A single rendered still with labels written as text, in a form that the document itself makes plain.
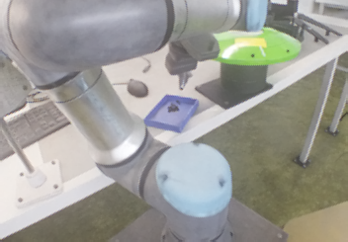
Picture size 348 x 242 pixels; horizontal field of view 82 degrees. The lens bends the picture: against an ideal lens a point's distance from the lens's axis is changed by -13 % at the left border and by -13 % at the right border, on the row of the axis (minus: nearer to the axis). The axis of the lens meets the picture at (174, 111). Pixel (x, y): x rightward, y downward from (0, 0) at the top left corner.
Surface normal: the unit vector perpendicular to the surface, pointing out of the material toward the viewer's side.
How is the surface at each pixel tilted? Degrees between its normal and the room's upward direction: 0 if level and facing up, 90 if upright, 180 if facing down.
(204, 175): 5
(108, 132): 98
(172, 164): 5
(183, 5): 78
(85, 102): 98
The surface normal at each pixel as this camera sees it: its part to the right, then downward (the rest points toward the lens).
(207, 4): 0.76, 0.08
